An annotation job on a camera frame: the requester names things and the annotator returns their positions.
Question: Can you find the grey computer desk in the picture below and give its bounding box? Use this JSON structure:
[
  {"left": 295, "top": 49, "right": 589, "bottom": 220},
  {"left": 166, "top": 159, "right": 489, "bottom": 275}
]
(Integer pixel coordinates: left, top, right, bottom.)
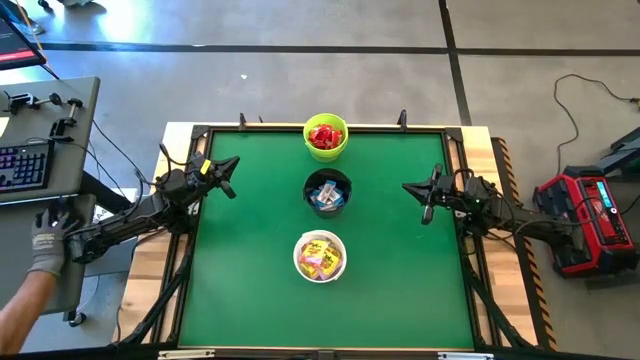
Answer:
[{"left": 0, "top": 75, "right": 144, "bottom": 329}]

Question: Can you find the black flat screen monitor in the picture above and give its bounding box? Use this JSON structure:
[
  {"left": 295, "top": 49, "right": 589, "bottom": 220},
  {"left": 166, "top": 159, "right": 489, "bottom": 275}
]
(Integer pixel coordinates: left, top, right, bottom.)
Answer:
[{"left": 0, "top": 17, "right": 47, "bottom": 71}]

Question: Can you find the silver metal bracket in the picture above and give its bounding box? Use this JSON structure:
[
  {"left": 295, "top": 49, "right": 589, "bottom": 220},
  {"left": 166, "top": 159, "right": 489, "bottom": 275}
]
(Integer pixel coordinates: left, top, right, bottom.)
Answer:
[
  {"left": 438, "top": 351, "right": 495, "bottom": 360},
  {"left": 158, "top": 349, "right": 216, "bottom": 360}
]

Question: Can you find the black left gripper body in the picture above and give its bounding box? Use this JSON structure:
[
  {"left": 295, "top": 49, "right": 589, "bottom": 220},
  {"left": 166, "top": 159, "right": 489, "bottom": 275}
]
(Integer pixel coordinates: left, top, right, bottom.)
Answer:
[{"left": 172, "top": 155, "right": 237, "bottom": 200}]

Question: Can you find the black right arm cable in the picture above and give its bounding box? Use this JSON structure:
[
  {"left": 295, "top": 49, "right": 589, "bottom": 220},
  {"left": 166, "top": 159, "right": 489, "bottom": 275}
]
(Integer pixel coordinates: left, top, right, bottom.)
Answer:
[{"left": 487, "top": 192, "right": 614, "bottom": 241}]

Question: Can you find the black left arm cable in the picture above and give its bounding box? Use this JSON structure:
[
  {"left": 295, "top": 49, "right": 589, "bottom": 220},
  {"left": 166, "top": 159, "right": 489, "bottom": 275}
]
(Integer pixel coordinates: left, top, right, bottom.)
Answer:
[{"left": 132, "top": 143, "right": 201, "bottom": 221}]

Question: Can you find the black floor cable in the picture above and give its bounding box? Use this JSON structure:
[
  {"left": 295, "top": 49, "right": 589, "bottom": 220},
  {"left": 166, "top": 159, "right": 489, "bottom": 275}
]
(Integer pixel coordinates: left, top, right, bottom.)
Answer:
[{"left": 552, "top": 73, "right": 640, "bottom": 161}]

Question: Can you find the person's forearm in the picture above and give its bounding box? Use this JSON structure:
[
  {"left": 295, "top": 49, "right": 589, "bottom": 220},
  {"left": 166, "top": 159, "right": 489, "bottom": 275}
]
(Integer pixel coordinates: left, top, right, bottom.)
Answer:
[{"left": 0, "top": 269, "right": 57, "bottom": 357}]

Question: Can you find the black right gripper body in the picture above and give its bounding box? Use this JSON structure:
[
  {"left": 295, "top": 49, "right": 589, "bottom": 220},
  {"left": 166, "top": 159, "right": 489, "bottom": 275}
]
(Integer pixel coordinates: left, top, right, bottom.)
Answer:
[{"left": 422, "top": 163, "right": 484, "bottom": 226}]

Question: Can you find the grey work glove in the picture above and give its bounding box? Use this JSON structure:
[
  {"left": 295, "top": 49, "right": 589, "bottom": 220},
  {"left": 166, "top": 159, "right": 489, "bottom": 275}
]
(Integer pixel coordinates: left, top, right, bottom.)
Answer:
[{"left": 28, "top": 207, "right": 76, "bottom": 277}]

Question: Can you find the dark metal stand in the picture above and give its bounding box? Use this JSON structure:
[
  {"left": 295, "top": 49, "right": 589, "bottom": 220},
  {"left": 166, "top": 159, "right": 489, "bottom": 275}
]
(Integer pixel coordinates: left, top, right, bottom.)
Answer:
[{"left": 594, "top": 127, "right": 640, "bottom": 176}]

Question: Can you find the yellow black hazard strip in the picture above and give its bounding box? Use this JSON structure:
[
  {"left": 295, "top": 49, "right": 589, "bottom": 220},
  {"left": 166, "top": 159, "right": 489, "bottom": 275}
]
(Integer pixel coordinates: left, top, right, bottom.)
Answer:
[{"left": 492, "top": 137, "right": 560, "bottom": 351}]

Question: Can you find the black backlit keyboard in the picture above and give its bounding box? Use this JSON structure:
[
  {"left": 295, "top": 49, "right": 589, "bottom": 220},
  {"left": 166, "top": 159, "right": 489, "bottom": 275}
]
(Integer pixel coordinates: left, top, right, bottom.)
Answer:
[{"left": 0, "top": 139, "right": 56, "bottom": 194}]

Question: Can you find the black plastic bucket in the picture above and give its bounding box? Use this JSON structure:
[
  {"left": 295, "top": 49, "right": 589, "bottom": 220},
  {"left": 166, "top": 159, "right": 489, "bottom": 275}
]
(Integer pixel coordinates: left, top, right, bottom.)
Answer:
[{"left": 302, "top": 167, "right": 353, "bottom": 219}]

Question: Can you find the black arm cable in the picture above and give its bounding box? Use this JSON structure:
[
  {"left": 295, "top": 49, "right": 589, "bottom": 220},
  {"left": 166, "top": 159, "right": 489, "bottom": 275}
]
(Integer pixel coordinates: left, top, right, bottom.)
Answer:
[
  {"left": 132, "top": 143, "right": 201, "bottom": 221},
  {"left": 487, "top": 192, "right": 614, "bottom": 241}
]

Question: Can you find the white plastic bucket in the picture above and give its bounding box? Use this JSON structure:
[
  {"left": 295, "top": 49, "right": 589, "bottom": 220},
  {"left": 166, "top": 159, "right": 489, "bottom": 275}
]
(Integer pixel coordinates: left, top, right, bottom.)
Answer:
[{"left": 292, "top": 229, "right": 348, "bottom": 285}]

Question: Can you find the lime green plastic bucket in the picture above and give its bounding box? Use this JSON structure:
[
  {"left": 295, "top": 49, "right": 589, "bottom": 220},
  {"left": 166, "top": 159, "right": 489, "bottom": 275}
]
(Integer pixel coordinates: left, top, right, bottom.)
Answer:
[{"left": 302, "top": 112, "right": 350, "bottom": 164}]

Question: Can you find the red black power station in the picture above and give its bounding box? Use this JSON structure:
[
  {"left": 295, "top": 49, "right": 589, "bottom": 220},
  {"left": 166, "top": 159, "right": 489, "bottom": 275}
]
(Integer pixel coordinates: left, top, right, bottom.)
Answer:
[{"left": 532, "top": 167, "right": 640, "bottom": 279}]

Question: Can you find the black desk clamp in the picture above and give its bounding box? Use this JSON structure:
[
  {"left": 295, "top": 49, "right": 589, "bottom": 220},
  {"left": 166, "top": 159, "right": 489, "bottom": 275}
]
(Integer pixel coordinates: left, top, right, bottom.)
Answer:
[
  {"left": 48, "top": 97, "right": 85, "bottom": 142},
  {"left": 1, "top": 91, "right": 64, "bottom": 115}
]

